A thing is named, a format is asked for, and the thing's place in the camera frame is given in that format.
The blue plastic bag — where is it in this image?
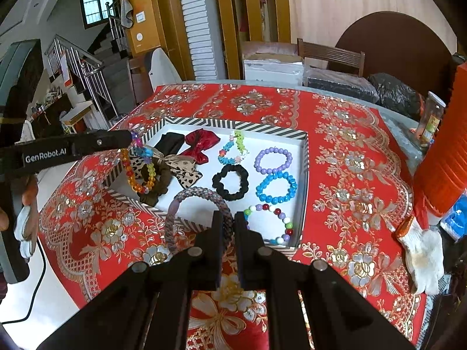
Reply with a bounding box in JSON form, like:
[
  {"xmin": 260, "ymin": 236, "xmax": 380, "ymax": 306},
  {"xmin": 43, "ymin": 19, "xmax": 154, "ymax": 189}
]
[{"xmin": 440, "ymin": 194, "xmax": 467, "ymax": 241}]

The amber rainbow bead bracelet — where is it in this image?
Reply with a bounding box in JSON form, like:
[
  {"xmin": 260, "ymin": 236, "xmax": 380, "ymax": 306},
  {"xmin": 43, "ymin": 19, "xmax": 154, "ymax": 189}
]
[{"xmin": 119, "ymin": 130, "xmax": 158, "ymax": 195}]

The black velvet hair bow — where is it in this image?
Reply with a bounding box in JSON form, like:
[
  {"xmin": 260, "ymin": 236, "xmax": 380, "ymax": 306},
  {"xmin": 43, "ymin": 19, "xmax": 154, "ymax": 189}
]
[{"xmin": 154, "ymin": 132, "xmax": 184, "ymax": 156}]

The white cardboard box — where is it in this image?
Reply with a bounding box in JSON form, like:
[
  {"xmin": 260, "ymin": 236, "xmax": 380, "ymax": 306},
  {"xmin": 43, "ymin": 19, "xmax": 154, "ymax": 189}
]
[{"xmin": 243, "ymin": 53, "xmax": 304, "ymax": 86}]

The red velvet hair bow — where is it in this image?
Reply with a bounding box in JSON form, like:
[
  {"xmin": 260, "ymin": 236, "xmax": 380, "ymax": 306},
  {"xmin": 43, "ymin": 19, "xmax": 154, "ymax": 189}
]
[{"xmin": 180, "ymin": 129, "xmax": 220, "ymax": 165}]

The striped white tray box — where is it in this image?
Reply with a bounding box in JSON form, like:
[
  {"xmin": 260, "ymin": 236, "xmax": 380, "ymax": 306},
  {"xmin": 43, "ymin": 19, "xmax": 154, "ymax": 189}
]
[{"xmin": 104, "ymin": 117, "xmax": 309, "ymax": 258}]

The metal stair railing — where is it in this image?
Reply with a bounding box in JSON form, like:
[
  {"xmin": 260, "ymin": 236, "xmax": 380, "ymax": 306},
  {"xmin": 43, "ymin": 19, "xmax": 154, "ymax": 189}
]
[{"xmin": 44, "ymin": 34, "xmax": 119, "ymax": 128}]

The black plastic-wrapped package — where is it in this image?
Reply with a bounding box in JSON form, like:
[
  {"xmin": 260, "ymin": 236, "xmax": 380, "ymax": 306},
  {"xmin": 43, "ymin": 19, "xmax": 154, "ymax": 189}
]
[{"xmin": 303, "ymin": 66, "xmax": 380, "ymax": 104}]

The dark brown scrunchie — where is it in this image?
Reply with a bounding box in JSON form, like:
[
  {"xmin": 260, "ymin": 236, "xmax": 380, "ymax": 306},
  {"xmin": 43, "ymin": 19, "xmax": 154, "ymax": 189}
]
[{"xmin": 138, "ymin": 160, "xmax": 172, "ymax": 207}]

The blue bead bracelet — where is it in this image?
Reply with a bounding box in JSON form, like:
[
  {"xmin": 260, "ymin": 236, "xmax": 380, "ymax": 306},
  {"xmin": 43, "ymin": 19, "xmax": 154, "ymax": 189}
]
[{"xmin": 255, "ymin": 171, "xmax": 299, "ymax": 205}]

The white folded board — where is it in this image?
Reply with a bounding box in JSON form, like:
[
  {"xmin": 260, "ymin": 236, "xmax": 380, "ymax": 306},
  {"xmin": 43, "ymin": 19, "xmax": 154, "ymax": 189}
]
[{"xmin": 144, "ymin": 48, "xmax": 182, "ymax": 90}]

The person's left hand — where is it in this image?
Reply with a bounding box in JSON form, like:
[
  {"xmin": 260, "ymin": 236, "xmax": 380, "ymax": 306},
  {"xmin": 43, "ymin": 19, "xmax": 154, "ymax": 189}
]
[{"xmin": 14, "ymin": 175, "xmax": 39, "ymax": 262}]

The dark wooden chair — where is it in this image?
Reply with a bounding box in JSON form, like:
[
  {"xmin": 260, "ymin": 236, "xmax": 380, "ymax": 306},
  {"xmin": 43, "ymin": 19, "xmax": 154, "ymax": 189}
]
[{"xmin": 297, "ymin": 38, "xmax": 365, "ymax": 77}]

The pastel charm bracelet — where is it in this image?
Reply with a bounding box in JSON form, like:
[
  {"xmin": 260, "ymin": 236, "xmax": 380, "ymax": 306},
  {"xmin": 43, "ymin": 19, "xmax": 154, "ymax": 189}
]
[{"xmin": 217, "ymin": 129, "xmax": 250, "ymax": 165}]

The black power cable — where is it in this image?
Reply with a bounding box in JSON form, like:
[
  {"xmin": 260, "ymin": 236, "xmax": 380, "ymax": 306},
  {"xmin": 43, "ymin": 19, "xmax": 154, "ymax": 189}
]
[{"xmin": 0, "ymin": 238, "xmax": 48, "ymax": 325}]

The black hair scrunchie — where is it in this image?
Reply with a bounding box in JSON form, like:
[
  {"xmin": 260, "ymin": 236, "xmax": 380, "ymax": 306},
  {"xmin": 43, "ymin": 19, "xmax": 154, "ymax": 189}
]
[{"xmin": 212, "ymin": 164, "xmax": 249, "ymax": 202}]

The leopard print hair bow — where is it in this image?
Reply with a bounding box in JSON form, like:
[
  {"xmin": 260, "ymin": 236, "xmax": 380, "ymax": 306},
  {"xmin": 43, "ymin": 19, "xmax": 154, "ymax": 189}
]
[{"xmin": 129, "ymin": 146, "xmax": 203, "ymax": 189}]

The purple bead bracelet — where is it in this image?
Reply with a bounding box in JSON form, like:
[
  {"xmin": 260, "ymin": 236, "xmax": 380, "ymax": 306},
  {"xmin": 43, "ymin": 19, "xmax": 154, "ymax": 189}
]
[{"xmin": 253, "ymin": 146, "xmax": 294, "ymax": 175}]

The round dark wooden tabletop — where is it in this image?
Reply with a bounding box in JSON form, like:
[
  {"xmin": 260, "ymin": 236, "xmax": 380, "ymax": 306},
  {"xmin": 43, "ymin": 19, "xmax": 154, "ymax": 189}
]
[{"xmin": 336, "ymin": 11, "xmax": 456, "ymax": 101}]

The multicolour bead bracelet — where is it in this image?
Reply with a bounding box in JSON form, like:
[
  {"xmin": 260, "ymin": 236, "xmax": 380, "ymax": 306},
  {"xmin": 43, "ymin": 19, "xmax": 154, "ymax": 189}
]
[{"xmin": 242, "ymin": 203, "xmax": 295, "ymax": 246}]

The white work glove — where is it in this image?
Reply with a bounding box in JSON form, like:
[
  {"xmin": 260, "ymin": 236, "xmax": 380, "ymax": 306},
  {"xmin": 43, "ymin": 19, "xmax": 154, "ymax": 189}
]
[{"xmin": 395, "ymin": 216, "xmax": 444, "ymax": 295}]

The black garbage bag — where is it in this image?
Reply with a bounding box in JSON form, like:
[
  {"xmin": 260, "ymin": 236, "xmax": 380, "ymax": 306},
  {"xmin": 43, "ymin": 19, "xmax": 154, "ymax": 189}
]
[{"xmin": 367, "ymin": 73, "xmax": 425, "ymax": 121}]

